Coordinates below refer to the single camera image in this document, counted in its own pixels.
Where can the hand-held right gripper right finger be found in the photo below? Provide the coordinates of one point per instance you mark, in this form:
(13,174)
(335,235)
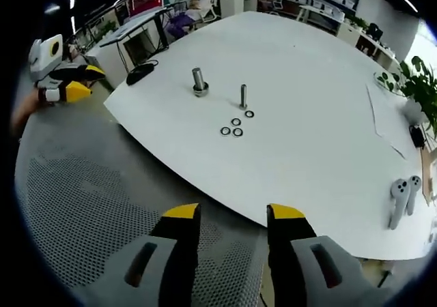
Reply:
(290,232)

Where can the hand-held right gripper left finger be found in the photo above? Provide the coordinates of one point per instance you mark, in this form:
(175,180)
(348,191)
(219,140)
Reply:
(177,238)

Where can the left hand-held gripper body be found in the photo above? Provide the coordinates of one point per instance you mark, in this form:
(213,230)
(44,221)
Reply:
(42,61)

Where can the small steel washer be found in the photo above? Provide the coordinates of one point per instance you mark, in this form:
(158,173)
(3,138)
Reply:
(232,121)
(221,131)
(233,133)
(246,114)

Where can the large threaded steel stud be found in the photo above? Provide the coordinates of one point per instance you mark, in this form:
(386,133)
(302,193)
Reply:
(198,76)

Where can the small threaded steel stud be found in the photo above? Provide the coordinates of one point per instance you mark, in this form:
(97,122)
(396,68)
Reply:
(243,95)

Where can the person's left hand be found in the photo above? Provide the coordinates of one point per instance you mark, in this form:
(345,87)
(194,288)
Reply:
(25,109)

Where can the black computer mouse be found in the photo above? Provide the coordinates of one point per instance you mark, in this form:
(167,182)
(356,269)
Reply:
(138,75)

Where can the grey mesh office chair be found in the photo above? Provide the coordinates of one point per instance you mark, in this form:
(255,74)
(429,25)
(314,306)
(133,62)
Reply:
(102,201)

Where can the black laptop stand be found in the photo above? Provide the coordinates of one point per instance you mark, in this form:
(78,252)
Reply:
(160,30)

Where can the white game controller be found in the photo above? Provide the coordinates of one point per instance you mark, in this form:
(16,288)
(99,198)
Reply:
(398,198)
(413,191)

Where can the white flat sheet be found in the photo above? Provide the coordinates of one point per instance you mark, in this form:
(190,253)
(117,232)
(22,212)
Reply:
(375,116)

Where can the black power adapter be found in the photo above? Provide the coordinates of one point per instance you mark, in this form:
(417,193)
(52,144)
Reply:
(417,135)

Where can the green potted plant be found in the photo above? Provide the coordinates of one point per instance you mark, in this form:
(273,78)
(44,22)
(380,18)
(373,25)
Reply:
(418,82)

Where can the white cabinet desk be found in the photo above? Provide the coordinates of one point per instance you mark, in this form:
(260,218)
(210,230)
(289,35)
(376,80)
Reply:
(362,34)

